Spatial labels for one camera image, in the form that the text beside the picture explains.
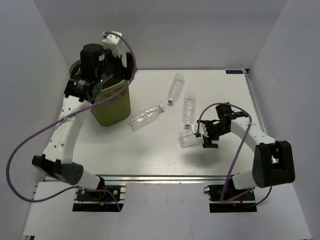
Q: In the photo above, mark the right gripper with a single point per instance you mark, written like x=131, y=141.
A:
x=208, y=143

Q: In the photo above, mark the olive green mesh bin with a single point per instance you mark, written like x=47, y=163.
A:
x=112, y=105

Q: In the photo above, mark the clear crushed bottle front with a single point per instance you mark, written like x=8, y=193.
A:
x=188, y=139

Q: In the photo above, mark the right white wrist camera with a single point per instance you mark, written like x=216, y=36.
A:
x=199, y=128

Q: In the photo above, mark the red cap clear bottle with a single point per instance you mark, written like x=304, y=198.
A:
x=116, y=91

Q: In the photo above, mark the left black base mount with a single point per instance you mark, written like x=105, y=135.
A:
x=100, y=202

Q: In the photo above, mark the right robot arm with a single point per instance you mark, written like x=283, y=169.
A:
x=273, y=162

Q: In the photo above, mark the aluminium front rail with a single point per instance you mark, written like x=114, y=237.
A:
x=122, y=179

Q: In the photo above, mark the clear bottle blue cap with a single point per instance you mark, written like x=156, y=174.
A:
x=189, y=105
x=176, y=88

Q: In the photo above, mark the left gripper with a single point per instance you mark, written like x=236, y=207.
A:
x=123, y=73

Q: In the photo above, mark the clear bottle blue cap middle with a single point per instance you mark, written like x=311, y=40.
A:
x=189, y=105

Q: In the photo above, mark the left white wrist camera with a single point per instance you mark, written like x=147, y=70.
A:
x=111, y=41

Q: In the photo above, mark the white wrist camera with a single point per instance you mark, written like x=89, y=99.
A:
x=111, y=41
x=199, y=128

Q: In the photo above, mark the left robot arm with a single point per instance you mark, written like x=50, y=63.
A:
x=56, y=159

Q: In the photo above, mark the crushed clear bottle white cap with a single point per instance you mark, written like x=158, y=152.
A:
x=146, y=116

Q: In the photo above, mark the blue label sticker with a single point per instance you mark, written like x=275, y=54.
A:
x=234, y=71

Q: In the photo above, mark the clear bottle blue cap back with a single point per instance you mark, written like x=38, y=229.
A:
x=176, y=88

